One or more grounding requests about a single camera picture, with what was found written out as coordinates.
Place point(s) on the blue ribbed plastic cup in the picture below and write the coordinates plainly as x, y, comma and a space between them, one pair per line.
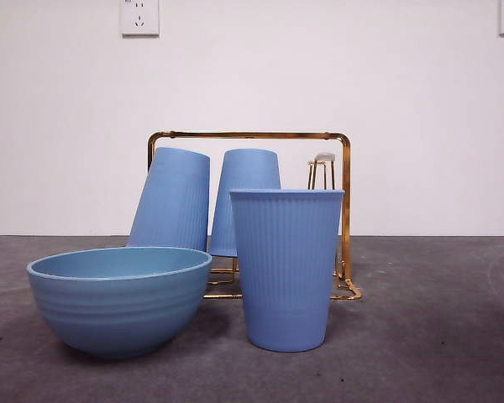
172, 197
285, 268
245, 172

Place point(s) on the blue ribbed bowl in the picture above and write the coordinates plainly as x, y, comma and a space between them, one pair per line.
117, 310

